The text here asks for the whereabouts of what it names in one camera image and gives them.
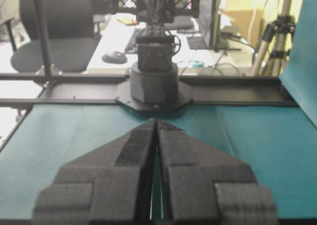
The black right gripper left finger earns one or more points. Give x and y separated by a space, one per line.
110 185

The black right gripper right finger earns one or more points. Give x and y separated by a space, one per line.
203 185

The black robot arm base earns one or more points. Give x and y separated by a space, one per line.
154 84

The black computer mouse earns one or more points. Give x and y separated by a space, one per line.
114 57

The monitor stand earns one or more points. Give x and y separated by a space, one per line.
217 39

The teal backdrop sheet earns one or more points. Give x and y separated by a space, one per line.
300 75

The black office chair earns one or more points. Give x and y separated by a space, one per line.
71 34

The black plastic crate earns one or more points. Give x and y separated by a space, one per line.
161 10

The black aluminium mounting rail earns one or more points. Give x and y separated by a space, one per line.
102 89

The black vertical frame post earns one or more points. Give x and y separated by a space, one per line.
41 22

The camera tripod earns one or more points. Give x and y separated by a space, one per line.
272 54

